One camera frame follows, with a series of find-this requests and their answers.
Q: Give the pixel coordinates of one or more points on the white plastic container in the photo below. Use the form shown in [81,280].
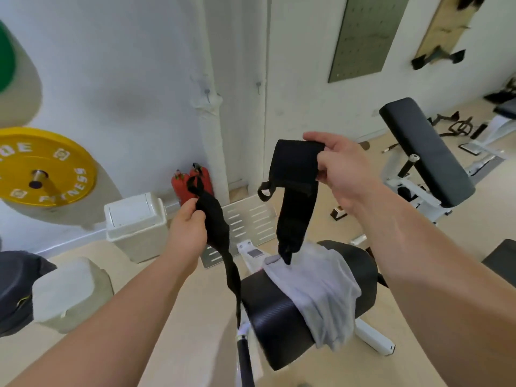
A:
[72,296]

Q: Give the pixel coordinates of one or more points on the person's left thumb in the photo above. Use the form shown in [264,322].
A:
[189,205]

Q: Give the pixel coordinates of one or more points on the wooden wall board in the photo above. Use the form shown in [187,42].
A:
[447,24]

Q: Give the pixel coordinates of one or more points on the green and white weight plate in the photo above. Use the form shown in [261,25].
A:
[20,84]

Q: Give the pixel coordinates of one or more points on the grey towel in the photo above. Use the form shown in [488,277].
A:
[318,290]

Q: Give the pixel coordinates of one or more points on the black roller bench pad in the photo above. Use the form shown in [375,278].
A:
[274,314]

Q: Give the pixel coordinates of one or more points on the white slotted metal plate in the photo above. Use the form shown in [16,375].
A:
[250,221]

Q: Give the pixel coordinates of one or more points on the black bar with white collar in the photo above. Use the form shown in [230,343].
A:
[244,364]

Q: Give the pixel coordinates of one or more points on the black bag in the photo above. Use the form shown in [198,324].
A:
[18,290]

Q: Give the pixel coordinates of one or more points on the wide black wrist wrap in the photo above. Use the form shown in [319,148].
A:
[296,177]

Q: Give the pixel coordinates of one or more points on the black incline bench pad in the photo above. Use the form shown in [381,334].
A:
[427,153]

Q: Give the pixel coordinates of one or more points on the grey pegboard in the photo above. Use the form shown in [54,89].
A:
[367,36]

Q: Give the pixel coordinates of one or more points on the person's left hand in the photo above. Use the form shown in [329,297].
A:
[183,237]

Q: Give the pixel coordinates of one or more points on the white incline bench frame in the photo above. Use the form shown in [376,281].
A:
[427,201]

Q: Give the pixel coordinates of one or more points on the yellow weight plate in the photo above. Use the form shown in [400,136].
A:
[60,165]

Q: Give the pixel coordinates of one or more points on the red fire extinguisher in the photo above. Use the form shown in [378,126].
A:
[203,179]
[179,189]

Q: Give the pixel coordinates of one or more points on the white trash bin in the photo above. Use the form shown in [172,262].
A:
[135,227]

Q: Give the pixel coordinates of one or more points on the steel barbell sleeve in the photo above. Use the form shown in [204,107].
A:
[38,178]

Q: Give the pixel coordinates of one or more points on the person's right thumb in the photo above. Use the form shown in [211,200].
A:
[320,138]

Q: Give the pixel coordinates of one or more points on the white roller bench frame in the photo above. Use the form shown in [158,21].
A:
[377,338]

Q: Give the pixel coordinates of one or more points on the person's left forearm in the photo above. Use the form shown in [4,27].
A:
[109,330]

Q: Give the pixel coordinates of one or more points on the black flat bench pad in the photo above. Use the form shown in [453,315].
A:
[502,261]

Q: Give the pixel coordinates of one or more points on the person's right hand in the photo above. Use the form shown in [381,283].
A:
[346,169]

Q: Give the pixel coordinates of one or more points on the person's right forearm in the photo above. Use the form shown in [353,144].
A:
[439,278]

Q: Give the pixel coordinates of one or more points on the white wall pipe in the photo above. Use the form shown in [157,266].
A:
[211,96]

